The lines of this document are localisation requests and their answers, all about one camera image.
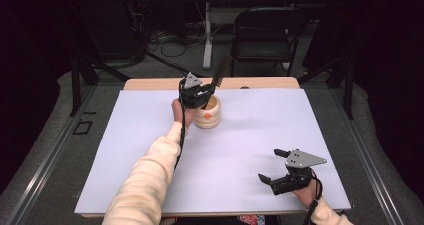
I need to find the cream ribbed utensil holder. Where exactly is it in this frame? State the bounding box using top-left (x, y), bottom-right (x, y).
top-left (193, 94), bottom-right (222, 130)

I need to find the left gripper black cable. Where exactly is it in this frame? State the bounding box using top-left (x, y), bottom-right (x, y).
top-left (173, 81), bottom-right (188, 171)

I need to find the black folding chair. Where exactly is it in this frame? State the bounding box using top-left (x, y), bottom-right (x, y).
top-left (228, 6), bottom-right (310, 78)

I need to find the wooden table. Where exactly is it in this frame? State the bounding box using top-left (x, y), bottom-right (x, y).
top-left (79, 77), bottom-right (348, 219)

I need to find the person's patterned lap clothing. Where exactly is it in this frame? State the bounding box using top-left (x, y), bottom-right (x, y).
top-left (159, 214), bottom-right (268, 225)

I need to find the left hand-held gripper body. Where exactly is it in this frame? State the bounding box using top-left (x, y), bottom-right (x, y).
top-left (178, 71), bottom-right (208, 110)

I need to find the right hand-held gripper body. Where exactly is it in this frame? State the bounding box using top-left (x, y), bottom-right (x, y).
top-left (267, 148), bottom-right (328, 196)

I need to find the person's left hand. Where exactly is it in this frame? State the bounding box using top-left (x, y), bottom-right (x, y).
top-left (171, 98), bottom-right (198, 130)

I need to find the black metal frame stand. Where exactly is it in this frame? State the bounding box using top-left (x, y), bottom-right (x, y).
top-left (68, 53), bottom-right (132, 117)
top-left (297, 54), bottom-right (355, 121)

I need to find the bundle of floor cables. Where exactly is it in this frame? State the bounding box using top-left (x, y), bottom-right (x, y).
top-left (145, 24), bottom-right (208, 59)

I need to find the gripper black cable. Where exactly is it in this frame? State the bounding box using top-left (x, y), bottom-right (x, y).
top-left (303, 171), bottom-right (324, 225)
top-left (173, 81), bottom-right (188, 171)

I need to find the white-legged background desk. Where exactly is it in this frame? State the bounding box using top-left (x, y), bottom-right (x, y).
top-left (183, 0), bottom-right (336, 71)

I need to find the white table mat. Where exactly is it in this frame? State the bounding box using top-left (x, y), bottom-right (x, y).
top-left (74, 87), bottom-right (352, 215)

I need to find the person's right hand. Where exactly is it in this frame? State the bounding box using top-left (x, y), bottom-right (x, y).
top-left (292, 180), bottom-right (318, 210)

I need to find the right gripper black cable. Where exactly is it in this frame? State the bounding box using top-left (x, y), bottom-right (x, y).
top-left (303, 171), bottom-right (324, 225)

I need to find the black plastic knife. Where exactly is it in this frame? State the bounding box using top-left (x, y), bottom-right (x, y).
top-left (207, 53), bottom-right (234, 101)

